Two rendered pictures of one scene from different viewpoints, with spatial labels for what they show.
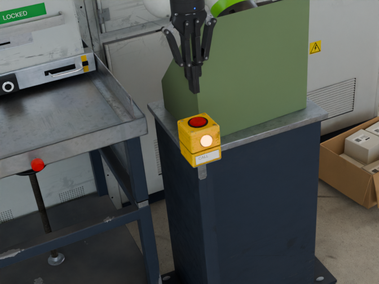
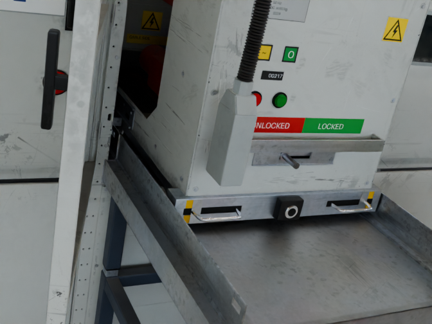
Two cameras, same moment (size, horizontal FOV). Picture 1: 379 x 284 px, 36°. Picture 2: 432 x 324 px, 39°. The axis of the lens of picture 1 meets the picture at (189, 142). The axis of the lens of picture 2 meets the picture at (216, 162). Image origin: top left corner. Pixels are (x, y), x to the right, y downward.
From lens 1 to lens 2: 94 cm
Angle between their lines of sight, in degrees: 12
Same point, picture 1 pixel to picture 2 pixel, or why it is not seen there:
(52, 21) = (371, 144)
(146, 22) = not seen: hidden behind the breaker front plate
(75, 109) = (382, 263)
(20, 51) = (314, 170)
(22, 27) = (341, 144)
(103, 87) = (396, 238)
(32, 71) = (317, 197)
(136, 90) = not seen: hidden behind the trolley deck
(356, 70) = not seen: outside the picture
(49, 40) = (347, 165)
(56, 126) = (375, 285)
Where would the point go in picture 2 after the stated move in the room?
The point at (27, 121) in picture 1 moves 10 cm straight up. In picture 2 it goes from (330, 267) to (342, 225)
